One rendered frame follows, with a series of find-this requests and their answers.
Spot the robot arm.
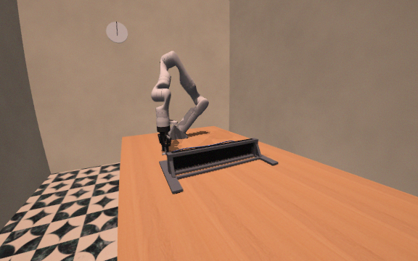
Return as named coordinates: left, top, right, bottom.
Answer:
left=151, top=51, right=209, bottom=133

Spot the dark grey patch panel rack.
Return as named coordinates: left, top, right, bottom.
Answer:
left=159, top=138, right=279, bottom=194

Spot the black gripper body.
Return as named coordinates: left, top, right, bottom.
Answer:
left=157, top=126, right=171, bottom=141

